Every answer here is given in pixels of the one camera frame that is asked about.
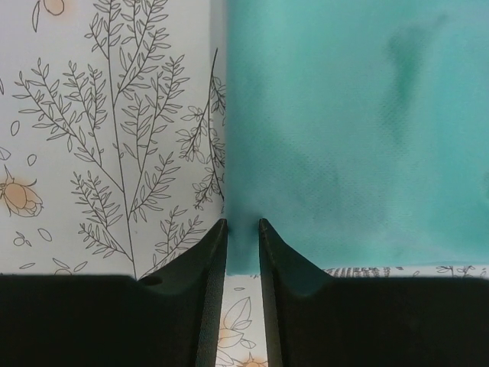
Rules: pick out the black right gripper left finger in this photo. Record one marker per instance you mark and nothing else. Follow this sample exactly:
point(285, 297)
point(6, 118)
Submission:
point(168, 318)

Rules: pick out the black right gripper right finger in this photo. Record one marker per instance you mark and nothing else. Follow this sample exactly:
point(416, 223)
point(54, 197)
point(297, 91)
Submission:
point(314, 319)

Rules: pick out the teal t shirt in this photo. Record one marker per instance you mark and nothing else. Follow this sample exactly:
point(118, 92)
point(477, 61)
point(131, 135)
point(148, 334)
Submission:
point(359, 129)

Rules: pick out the floral patterned table mat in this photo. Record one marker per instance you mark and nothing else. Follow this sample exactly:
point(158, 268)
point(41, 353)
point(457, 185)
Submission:
point(113, 150)

